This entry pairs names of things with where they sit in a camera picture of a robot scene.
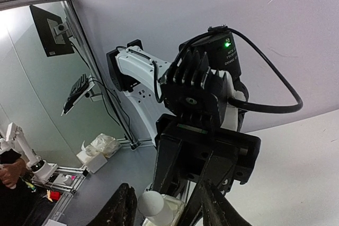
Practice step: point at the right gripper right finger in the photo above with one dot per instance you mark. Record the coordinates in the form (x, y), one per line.
(216, 209)

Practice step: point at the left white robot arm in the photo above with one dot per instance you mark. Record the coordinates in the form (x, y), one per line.
(131, 66)

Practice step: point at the white nail polish bottle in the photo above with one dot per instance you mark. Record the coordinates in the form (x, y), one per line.
(159, 209)

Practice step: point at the black wall monitor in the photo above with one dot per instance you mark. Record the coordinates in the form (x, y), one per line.
(52, 31)

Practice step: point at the white tissue box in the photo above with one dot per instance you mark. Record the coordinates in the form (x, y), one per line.
(91, 158)

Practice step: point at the operator hand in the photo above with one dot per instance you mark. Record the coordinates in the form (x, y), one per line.
(10, 173)

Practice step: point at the aluminium frame post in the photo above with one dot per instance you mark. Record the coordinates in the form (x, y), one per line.
(109, 95)

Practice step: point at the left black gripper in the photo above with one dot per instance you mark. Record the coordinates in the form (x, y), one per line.
(200, 139)

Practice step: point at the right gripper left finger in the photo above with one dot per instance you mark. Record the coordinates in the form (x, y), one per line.
(120, 209)

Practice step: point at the black keyboard on tray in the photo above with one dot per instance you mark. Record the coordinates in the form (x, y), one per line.
(81, 87)

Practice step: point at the crumpled white plastic bag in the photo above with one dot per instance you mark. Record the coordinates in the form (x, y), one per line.
(106, 144)

